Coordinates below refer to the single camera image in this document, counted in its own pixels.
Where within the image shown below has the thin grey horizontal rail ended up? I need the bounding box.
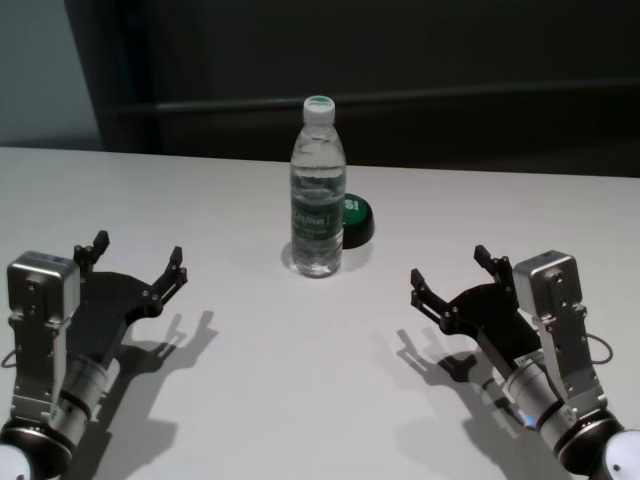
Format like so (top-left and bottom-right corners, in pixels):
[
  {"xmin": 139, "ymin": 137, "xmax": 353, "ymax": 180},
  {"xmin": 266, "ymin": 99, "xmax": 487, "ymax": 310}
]
[{"xmin": 114, "ymin": 94, "xmax": 640, "ymax": 115}]

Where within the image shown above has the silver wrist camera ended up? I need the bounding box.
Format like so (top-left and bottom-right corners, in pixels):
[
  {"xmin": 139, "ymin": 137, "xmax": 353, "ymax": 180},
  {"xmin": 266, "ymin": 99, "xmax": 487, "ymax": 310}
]
[
  {"xmin": 512, "ymin": 250, "xmax": 609, "ymax": 411},
  {"xmin": 5, "ymin": 249, "xmax": 81, "ymax": 421}
]

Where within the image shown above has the green YES button black base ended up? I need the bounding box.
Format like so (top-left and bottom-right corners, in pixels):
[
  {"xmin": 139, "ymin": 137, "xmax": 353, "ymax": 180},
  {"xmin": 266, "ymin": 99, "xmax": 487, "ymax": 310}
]
[{"xmin": 341, "ymin": 192, "xmax": 376, "ymax": 250}]

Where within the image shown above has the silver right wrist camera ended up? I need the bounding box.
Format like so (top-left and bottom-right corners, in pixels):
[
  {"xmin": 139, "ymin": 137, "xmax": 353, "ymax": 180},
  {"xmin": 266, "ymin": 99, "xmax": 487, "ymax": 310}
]
[{"xmin": 512, "ymin": 250, "xmax": 609, "ymax": 411}]

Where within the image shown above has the clear water bottle green label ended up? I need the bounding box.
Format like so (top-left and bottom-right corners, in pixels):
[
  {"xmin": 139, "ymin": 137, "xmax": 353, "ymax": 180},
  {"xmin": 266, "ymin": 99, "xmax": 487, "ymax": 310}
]
[{"xmin": 288, "ymin": 94, "xmax": 348, "ymax": 279}]

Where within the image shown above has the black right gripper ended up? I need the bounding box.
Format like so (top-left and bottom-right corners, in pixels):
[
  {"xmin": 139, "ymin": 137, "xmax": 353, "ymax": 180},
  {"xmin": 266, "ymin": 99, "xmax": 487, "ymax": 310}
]
[{"xmin": 409, "ymin": 244, "xmax": 544, "ymax": 374}]

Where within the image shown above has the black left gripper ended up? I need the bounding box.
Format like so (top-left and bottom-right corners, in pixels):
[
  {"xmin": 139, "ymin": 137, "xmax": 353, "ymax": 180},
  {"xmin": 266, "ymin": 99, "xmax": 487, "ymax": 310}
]
[{"xmin": 64, "ymin": 230, "xmax": 189, "ymax": 366}]

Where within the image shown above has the dark vertical frame post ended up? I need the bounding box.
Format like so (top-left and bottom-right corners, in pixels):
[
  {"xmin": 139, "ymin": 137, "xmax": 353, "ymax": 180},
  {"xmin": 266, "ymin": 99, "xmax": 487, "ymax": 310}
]
[{"xmin": 63, "ymin": 0, "xmax": 166, "ymax": 154}]

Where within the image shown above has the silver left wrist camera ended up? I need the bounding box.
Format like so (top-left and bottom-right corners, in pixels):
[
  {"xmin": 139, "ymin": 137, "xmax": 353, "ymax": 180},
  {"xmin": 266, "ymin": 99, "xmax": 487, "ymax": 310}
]
[{"xmin": 5, "ymin": 249, "xmax": 81, "ymax": 421}]

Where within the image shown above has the thin right wrist cable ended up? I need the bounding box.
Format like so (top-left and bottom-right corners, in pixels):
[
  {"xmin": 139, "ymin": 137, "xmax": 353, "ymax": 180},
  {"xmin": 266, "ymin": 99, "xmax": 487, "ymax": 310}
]
[{"xmin": 584, "ymin": 332, "xmax": 614, "ymax": 367}]

